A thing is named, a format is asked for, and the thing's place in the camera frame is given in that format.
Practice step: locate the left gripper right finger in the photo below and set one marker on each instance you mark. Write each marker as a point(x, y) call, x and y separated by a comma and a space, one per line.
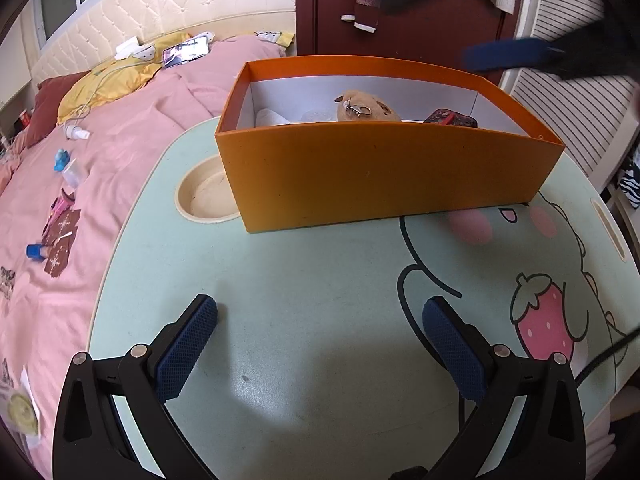
point(527, 420)

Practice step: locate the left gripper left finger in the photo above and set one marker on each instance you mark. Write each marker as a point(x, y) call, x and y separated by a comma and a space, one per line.
point(90, 441)

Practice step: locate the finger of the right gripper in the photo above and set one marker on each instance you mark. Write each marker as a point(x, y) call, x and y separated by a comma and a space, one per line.
point(506, 55)

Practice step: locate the dark red embossed box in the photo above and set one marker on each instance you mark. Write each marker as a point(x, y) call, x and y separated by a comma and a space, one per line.
point(446, 117)

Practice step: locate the brown bear plush keychain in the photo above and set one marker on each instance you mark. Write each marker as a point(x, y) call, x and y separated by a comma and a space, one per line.
point(360, 106)

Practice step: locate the white fluffy cloth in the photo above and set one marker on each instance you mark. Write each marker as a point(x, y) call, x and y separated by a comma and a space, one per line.
point(269, 118)

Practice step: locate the dark red wooden door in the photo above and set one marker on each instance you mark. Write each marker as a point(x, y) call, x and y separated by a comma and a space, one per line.
point(432, 31)

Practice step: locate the clear cup with lime lid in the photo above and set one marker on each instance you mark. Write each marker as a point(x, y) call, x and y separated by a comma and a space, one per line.
point(20, 413)

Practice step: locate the brown snowflake card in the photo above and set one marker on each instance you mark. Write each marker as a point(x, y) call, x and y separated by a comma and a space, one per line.
point(59, 240)

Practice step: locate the blue cap small bottle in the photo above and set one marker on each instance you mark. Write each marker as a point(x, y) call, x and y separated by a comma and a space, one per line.
point(37, 252)

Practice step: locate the orange cardboard box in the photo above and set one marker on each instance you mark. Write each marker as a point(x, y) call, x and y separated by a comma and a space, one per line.
point(317, 170)

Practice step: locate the pink hair clip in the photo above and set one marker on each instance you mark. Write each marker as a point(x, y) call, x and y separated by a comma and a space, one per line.
point(62, 203)

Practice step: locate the mint green lap table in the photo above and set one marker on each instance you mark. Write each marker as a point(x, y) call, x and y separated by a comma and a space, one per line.
point(314, 370)

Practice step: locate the pink bed quilt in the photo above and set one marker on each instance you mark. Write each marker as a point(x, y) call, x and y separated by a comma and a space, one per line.
point(45, 320)

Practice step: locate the clear small bottle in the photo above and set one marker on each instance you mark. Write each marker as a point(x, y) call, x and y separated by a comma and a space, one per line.
point(75, 173)

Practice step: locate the light blue small toy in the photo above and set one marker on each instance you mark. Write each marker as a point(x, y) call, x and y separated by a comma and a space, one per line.
point(61, 160)

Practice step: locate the dark red pillow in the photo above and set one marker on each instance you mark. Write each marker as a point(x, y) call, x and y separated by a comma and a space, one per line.
point(49, 97)

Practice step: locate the cream tufted headboard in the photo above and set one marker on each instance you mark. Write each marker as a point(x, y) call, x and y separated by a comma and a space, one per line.
point(92, 33)

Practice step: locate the yellow pillow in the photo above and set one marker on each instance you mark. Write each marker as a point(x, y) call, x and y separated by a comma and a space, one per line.
point(112, 80)

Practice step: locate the white charger plug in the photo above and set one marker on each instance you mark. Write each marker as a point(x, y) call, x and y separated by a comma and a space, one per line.
point(131, 48)

